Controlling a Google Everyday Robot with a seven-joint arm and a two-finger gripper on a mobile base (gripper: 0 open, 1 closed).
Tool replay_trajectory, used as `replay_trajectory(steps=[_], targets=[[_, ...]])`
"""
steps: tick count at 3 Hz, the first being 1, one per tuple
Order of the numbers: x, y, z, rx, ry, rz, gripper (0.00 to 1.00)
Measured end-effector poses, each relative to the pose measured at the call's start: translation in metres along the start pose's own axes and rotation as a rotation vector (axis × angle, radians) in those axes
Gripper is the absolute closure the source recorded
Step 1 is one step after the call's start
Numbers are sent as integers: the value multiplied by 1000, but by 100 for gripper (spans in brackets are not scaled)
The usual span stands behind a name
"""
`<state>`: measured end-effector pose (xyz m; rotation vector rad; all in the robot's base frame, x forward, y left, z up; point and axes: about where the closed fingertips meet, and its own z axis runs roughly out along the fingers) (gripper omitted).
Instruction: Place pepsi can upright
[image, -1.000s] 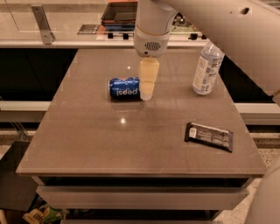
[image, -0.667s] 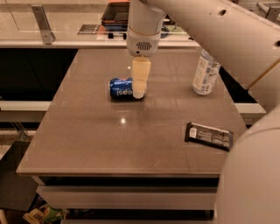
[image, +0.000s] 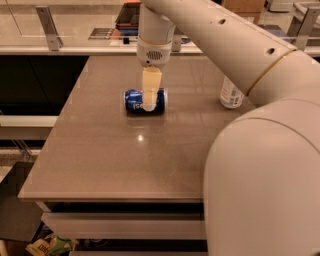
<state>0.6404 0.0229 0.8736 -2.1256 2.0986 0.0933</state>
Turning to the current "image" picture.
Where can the orange and black tray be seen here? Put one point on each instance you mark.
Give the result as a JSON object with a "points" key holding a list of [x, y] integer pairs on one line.
{"points": [[129, 15]]}

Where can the blue pepsi can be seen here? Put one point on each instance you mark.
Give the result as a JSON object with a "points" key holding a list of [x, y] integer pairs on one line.
{"points": [[134, 104]]}

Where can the metal railing bracket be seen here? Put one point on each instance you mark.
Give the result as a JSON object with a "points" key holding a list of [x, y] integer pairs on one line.
{"points": [[53, 39], [176, 41], [300, 36]]}

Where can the middle metal railing bracket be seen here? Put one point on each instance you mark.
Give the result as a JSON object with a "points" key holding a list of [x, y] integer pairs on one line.
{"points": [[176, 41]]}

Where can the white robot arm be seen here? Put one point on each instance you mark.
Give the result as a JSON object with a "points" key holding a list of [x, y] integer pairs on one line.
{"points": [[262, 173]]}

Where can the left metal railing bracket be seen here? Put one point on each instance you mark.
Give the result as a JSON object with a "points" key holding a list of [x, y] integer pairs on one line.
{"points": [[53, 39]]}

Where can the clear plastic water bottle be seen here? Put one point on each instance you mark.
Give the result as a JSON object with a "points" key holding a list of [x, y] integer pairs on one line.
{"points": [[230, 96]]}

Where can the brown cardboard box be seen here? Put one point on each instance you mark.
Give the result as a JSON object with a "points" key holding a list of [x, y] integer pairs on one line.
{"points": [[249, 9]]}

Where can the grey table drawer front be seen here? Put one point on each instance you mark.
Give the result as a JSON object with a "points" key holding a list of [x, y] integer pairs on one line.
{"points": [[126, 226]]}

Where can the green snack bag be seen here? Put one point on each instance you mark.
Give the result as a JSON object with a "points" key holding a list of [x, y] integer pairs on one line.
{"points": [[51, 245]]}

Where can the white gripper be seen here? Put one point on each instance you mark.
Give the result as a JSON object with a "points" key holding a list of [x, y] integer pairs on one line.
{"points": [[154, 54]]}

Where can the right metal railing bracket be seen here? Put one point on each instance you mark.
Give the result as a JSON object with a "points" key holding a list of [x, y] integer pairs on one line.
{"points": [[300, 36]]}

